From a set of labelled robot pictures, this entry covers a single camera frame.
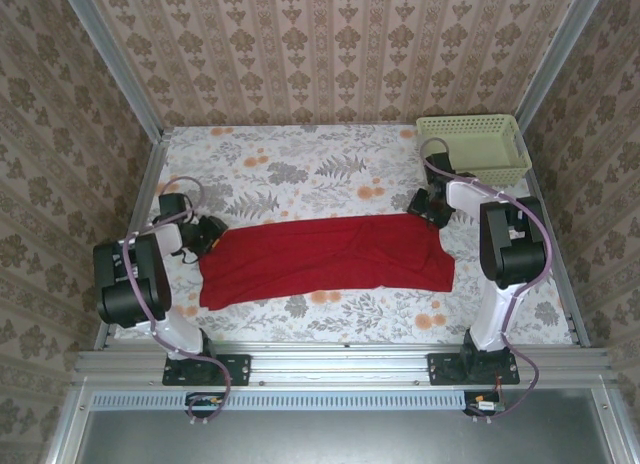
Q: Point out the pale yellow plastic basket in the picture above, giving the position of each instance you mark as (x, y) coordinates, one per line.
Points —
(495, 171)

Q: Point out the aluminium frame post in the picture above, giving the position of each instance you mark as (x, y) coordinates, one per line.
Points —
(555, 59)
(115, 69)

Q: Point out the aluminium mounting rail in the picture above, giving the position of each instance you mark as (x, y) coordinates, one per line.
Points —
(340, 364)

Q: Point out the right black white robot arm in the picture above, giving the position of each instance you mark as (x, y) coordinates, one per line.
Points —
(510, 254)

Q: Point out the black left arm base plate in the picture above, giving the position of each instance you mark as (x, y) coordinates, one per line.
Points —
(240, 369)

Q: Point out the small connector board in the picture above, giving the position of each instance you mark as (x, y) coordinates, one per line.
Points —
(485, 405)
(205, 404)

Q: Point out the aluminium table side rail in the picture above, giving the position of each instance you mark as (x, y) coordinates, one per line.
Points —
(147, 184)
(567, 304)

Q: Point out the red t-shirt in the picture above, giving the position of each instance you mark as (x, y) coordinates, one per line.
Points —
(325, 259)

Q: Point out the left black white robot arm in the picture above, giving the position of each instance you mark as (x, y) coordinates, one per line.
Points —
(125, 294)

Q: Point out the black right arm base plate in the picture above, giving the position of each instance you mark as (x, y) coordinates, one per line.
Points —
(440, 369)

